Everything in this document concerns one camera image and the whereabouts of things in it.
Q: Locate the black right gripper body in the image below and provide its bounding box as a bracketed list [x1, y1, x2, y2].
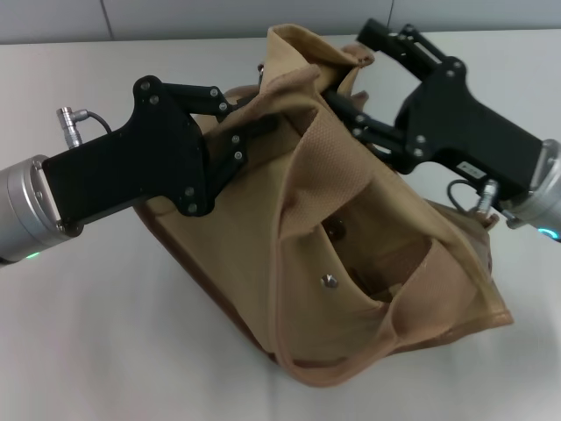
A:
[393, 55, 550, 197]

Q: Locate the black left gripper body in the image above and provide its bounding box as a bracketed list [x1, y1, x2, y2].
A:
[41, 75, 234, 232]

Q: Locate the khaki canvas food bag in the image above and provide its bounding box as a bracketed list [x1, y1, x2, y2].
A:
[132, 24, 515, 388]

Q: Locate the right gripper cable connector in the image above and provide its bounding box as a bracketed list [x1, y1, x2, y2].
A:
[445, 176, 501, 217]

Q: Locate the gripper cable connector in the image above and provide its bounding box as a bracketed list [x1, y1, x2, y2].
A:
[445, 176, 501, 217]
[54, 105, 114, 146]

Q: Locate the left gripper cable connector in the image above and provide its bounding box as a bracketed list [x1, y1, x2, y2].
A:
[54, 105, 114, 146]

